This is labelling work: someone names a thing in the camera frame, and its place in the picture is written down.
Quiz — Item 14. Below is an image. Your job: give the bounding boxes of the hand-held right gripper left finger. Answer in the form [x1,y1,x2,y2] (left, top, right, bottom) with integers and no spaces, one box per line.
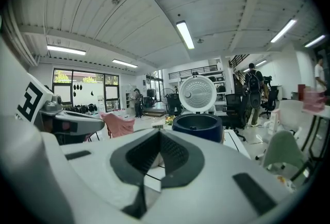
[61,129,161,224]

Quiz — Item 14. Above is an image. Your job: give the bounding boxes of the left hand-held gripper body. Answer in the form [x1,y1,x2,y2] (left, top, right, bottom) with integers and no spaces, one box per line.
[14,80,64,132]

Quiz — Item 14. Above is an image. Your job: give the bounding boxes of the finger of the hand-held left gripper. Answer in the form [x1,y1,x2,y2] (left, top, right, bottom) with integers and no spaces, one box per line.
[38,109,105,136]

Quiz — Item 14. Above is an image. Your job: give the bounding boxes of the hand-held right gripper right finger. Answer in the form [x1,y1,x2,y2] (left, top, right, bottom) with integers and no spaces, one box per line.
[143,129,292,224]

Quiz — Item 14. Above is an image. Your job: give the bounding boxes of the row of black headsets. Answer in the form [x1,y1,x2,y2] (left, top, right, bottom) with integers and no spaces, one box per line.
[63,103,98,115]

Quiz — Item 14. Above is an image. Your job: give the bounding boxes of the black framed window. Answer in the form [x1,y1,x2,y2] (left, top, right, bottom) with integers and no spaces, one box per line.
[52,68,120,113]

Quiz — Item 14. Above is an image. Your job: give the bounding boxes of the pink cloth covered chair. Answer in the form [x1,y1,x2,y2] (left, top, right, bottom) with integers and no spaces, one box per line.
[100,112,136,139]

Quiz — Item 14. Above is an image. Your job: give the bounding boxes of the grey lockers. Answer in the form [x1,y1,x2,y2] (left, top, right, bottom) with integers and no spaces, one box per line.
[121,84,137,109]

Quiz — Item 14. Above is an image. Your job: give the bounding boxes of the wooden platform step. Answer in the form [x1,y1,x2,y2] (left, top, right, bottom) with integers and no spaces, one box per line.
[143,107,167,118]

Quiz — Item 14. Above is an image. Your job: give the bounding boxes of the dark blue rice cooker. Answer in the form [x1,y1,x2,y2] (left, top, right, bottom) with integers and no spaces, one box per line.
[171,75,224,144]

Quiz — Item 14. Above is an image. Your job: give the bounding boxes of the black office chair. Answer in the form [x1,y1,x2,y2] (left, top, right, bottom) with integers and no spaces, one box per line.
[259,89,280,119]
[222,93,250,142]
[167,93,183,117]

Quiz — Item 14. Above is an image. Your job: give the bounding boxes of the black standing fan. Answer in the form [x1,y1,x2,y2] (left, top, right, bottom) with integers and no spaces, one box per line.
[160,88,176,115]

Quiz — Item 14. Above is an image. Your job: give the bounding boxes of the glass entrance door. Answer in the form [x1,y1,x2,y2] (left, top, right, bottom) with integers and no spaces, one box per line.
[145,70,164,102]

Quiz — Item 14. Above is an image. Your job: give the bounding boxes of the white shelving unit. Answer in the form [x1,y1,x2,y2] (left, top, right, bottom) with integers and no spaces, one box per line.
[177,70,227,115]

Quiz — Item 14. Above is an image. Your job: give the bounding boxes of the black balcony railing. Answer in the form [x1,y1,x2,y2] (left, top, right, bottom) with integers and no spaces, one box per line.
[168,64,219,80]

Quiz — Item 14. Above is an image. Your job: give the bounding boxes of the pale moulded chair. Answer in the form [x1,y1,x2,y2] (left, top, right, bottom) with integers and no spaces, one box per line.
[261,130,310,181]

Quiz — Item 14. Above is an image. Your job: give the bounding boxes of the small orange flower bunch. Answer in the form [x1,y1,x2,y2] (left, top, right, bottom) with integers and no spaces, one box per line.
[276,175,289,187]

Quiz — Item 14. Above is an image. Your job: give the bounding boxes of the white and pink carton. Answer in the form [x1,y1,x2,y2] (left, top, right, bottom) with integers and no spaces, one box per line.
[267,108,282,136]

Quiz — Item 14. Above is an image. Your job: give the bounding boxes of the white office chair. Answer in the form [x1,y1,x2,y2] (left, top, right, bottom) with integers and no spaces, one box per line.
[255,99,310,161]

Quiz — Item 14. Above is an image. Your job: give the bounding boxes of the black staircase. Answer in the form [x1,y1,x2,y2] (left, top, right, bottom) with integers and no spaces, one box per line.
[228,54,251,90]

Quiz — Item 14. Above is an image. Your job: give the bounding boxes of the black framed desk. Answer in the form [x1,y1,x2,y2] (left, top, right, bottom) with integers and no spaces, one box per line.
[296,106,330,162]

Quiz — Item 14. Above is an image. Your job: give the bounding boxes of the red brown boards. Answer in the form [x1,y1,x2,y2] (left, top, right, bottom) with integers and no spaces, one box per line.
[298,84,311,101]

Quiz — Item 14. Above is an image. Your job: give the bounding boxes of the stack of pink boxes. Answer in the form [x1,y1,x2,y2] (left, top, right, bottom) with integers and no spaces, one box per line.
[302,87,327,112]

